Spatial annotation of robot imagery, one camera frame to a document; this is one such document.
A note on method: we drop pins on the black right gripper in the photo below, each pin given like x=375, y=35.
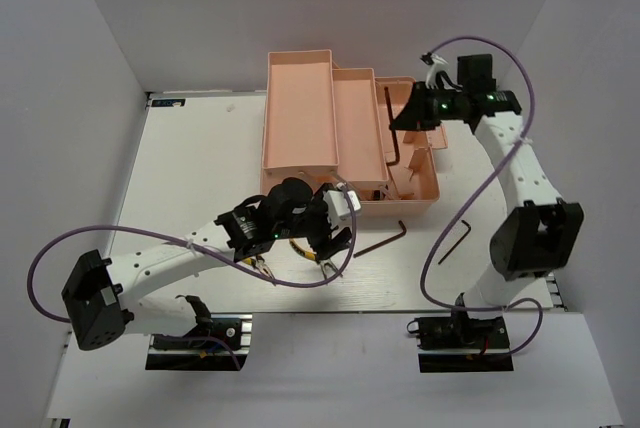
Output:
x=416, y=110

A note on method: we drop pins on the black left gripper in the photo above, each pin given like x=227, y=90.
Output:
x=322, y=243

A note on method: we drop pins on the brown hex key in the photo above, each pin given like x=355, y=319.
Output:
x=385, y=242
x=394, y=139
x=467, y=229

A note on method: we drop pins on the pink plastic toolbox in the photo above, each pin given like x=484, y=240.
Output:
x=324, y=123

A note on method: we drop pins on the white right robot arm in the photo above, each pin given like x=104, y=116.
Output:
x=541, y=228

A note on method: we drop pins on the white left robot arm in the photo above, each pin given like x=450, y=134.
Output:
x=106, y=298

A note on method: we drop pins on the yellow pliers right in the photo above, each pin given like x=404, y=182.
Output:
x=327, y=266

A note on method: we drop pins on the yellow needle-nose pliers left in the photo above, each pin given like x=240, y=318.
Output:
x=259, y=264

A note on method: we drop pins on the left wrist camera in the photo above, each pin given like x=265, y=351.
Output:
x=341, y=202

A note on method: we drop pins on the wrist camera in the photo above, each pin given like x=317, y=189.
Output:
x=341, y=202
x=435, y=64

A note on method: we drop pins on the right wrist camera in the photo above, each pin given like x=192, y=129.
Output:
x=435, y=64

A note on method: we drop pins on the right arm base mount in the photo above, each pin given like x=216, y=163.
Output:
x=457, y=343

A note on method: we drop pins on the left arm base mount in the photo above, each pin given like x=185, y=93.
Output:
x=221, y=345

